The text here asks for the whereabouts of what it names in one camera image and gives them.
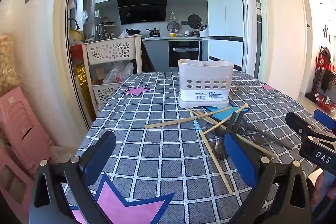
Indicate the white flower-pattern storage cart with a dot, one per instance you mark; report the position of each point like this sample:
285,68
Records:
110,49

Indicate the pink plastic stool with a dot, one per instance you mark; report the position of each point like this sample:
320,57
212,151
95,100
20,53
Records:
10,184
23,121

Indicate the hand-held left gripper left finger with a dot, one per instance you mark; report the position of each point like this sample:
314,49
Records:
97,161

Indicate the blue patterned wooden chopstick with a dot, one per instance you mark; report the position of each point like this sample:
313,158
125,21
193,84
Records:
210,150

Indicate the gold foil wrapping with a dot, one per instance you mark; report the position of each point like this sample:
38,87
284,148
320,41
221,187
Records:
83,82

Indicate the white perforated utensil holder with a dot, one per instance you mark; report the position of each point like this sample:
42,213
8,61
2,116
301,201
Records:
204,82

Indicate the kitchen faucet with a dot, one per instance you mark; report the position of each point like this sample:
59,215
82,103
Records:
73,20

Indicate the red container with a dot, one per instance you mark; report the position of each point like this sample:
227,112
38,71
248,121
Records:
76,53

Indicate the red box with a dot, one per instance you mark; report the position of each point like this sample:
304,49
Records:
319,102

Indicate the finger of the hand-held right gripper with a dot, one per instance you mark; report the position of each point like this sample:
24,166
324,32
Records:
325,119
296,124

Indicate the round metal lid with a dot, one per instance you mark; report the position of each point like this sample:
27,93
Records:
173,27

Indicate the white rice cooker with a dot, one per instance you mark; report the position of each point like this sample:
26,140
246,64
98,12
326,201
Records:
204,31

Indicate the black wok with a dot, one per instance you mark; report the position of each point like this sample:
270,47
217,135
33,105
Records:
133,31

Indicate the grey checked star tablecloth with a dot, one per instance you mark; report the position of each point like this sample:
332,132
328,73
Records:
157,155

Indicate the black built-in oven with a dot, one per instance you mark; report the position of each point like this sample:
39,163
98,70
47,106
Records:
183,54

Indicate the person's right hand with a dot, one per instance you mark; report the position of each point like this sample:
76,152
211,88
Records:
320,187

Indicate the net bag of garlic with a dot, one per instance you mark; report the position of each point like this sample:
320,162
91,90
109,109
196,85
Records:
8,64

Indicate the round hanging pan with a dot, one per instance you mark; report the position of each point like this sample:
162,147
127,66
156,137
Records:
195,21

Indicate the black range hood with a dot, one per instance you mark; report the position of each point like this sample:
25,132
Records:
141,10

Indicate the cooking pot with lid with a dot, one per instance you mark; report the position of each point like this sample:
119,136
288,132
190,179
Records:
153,33

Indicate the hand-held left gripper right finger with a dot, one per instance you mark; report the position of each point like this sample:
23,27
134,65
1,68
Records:
239,158

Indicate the plastic bag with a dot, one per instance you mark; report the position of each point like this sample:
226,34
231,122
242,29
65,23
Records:
118,73

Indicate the red hanging bags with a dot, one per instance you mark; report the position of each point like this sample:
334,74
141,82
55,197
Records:
325,66

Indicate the yellow-green basin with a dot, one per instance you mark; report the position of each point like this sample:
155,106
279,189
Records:
75,34

